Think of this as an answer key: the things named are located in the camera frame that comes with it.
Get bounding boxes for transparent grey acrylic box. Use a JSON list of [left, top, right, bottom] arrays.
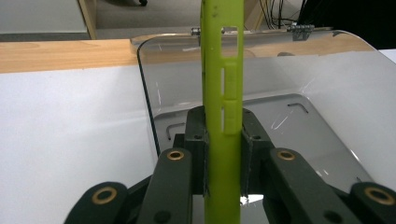
[[130, 25, 396, 224]]

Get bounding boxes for green plastic strip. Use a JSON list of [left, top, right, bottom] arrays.
[[200, 0, 246, 224]]

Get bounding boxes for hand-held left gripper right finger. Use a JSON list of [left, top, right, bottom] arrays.
[[241, 107, 276, 199]]

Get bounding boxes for wooden post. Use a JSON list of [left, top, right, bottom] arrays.
[[77, 0, 98, 40]]

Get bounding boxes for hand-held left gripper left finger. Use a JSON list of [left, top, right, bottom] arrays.
[[184, 105, 209, 197]]

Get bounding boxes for black cables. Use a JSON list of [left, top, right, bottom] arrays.
[[259, 0, 307, 30]]

